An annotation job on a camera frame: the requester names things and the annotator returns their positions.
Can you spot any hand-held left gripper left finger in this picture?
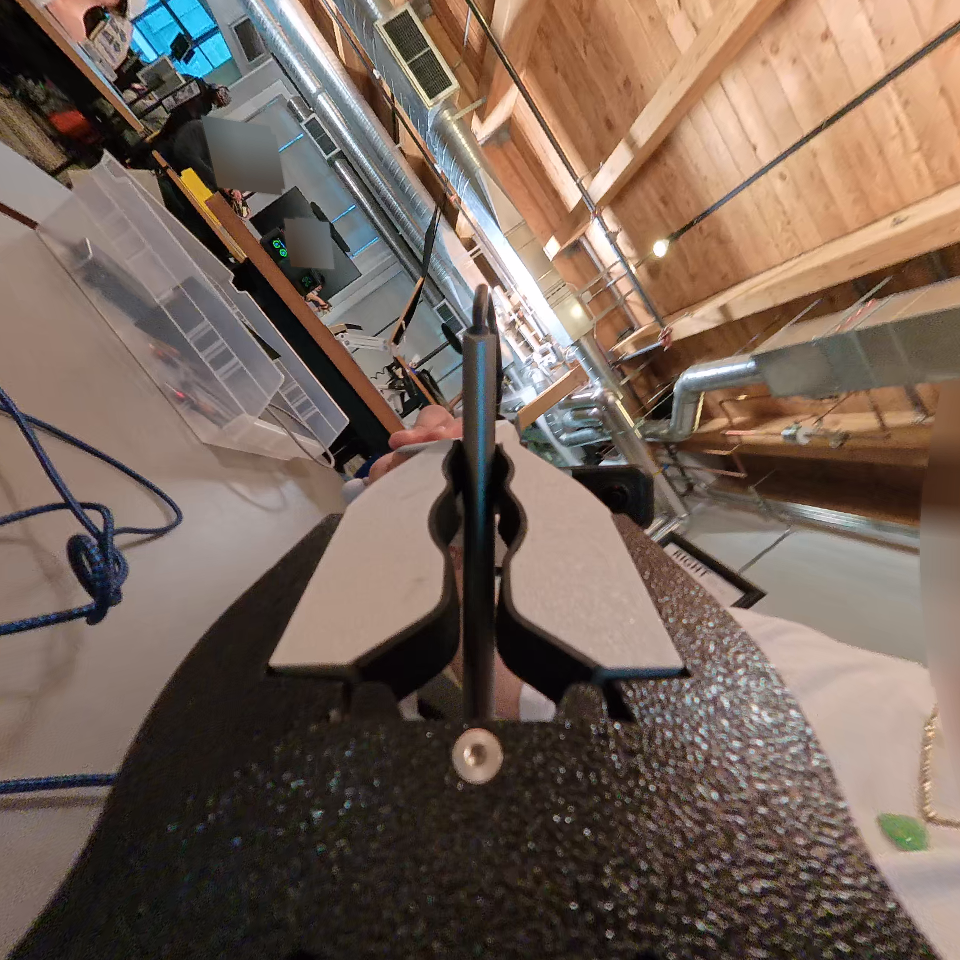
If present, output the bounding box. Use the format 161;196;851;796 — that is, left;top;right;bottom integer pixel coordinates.
267;440;462;702

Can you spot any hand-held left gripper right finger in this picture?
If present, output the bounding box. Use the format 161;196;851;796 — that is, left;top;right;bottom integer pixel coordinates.
495;440;687;706

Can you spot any black usb adapter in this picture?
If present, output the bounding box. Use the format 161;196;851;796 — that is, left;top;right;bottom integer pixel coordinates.
459;330;501;721

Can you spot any blue braided cable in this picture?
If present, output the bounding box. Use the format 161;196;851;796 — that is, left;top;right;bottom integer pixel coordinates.
0;386;185;796

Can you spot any clear plastic bin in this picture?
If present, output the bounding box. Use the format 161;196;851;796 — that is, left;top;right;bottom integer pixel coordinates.
37;153;351;463

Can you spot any person's right hand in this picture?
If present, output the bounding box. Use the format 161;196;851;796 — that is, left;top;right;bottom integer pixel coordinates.
367;405;466;483

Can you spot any black white marker sign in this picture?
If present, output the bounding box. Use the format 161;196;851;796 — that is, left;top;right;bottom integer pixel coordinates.
660;531;768;610

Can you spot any grey desk with wood edge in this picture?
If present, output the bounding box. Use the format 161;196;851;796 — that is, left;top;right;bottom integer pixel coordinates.
153;150;406;451

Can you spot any black monitor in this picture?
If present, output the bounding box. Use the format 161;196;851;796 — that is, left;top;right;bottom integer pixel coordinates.
251;187;363;295

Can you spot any green pendant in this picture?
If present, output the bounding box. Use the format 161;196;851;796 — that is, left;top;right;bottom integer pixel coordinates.
877;813;930;852

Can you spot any gold necklace chain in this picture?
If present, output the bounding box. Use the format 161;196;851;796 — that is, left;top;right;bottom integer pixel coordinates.
921;705;960;830

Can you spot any silver ceiling duct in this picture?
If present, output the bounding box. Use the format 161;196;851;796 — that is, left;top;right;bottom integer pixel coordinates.
240;0;960;526

